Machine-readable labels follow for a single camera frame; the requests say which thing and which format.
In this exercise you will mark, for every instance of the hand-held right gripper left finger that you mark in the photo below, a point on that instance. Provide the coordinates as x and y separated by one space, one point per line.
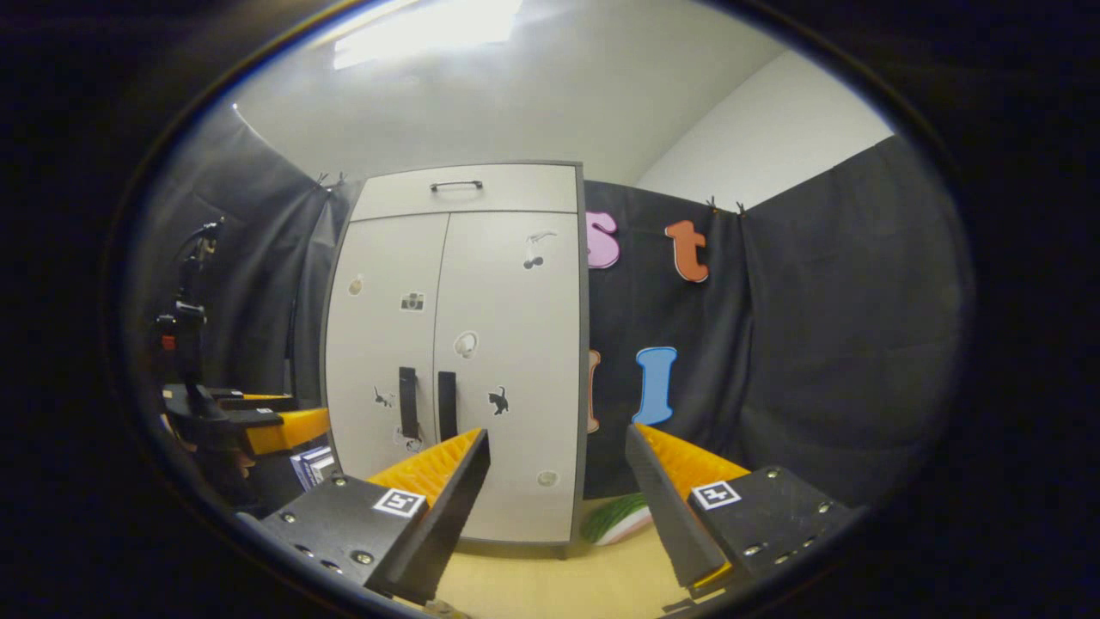
447 524

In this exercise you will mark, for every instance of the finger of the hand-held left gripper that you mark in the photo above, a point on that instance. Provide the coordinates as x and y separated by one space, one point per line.
258 403
288 428

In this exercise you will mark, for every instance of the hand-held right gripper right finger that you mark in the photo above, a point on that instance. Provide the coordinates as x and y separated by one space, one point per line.
670 524

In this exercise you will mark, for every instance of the white cabinet door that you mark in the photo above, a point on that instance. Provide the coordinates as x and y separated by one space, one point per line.
516 327
382 344

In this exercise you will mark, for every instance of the white cabinet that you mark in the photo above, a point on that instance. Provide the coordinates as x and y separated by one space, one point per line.
583 344

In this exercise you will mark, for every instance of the white cabinet drawer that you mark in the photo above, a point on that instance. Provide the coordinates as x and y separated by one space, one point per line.
516 193

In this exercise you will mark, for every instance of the blue white box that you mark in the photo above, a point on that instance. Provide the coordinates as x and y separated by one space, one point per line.
314 468

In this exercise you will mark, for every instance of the green striped watermelon toy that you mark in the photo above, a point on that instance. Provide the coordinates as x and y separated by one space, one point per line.
614 520

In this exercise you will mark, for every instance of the black backdrop cloth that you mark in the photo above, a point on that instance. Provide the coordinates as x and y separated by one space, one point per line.
816 344

